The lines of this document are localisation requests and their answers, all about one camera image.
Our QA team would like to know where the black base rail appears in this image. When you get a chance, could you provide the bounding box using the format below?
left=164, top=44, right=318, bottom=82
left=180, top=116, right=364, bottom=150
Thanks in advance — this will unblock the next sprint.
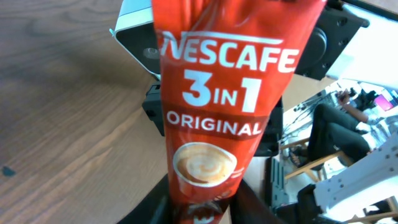
left=264, top=157, right=289, bottom=211

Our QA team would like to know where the wooden chair in background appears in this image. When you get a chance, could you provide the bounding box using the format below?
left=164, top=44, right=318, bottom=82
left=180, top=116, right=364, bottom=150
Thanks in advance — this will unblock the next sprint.
left=279, top=138, right=354, bottom=183

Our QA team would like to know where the seated person in background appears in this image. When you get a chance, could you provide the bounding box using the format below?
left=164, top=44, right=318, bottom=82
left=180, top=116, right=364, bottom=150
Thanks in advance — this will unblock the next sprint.
left=289, top=88, right=398, bottom=167

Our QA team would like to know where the white barcode scanner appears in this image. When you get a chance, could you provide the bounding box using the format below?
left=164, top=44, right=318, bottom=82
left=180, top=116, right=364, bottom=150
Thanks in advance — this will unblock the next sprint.
left=109, top=0, right=161, bottom=80

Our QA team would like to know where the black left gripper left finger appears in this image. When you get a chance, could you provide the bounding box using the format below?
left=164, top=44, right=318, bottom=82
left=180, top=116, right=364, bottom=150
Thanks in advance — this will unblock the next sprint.
left=117, top=175, right=173, bottom=224

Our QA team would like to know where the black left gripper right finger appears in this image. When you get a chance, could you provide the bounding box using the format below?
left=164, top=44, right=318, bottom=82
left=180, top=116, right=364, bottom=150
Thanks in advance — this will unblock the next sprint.
left=229, top=180, right=285, bottom=224

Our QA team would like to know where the red chocolate bar wrapper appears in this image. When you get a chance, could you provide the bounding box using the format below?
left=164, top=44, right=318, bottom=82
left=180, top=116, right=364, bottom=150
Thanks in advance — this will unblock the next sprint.
left=152, top=0, right=326, bottom=223

